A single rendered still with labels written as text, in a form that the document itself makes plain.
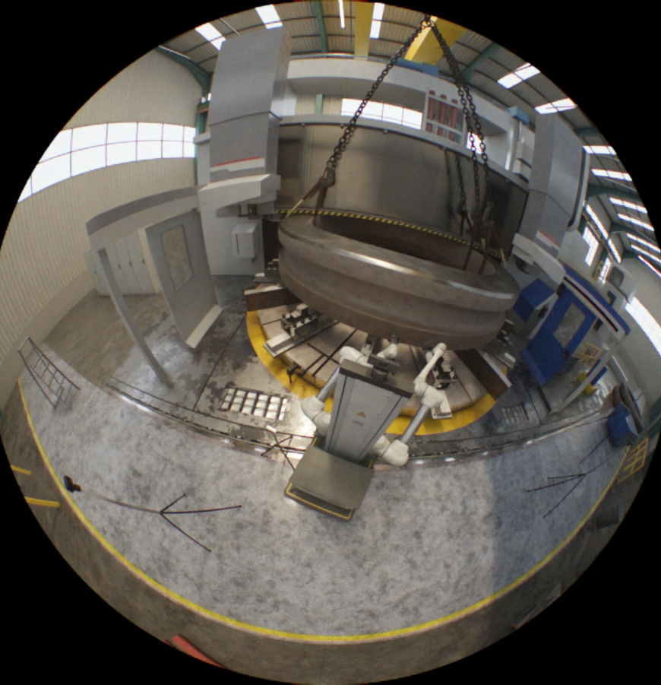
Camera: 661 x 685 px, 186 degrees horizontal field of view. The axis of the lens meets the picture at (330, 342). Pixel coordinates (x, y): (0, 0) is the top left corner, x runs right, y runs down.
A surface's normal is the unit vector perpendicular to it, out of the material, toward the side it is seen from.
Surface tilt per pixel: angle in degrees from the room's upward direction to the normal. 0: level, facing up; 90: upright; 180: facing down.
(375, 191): 90
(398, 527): 0
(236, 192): 90
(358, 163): 90
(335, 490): 0
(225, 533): 0
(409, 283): 90
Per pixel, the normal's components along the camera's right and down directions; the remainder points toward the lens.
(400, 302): -0.29, 0.64
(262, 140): -0.08, 0.68
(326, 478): 0.07, -0.72
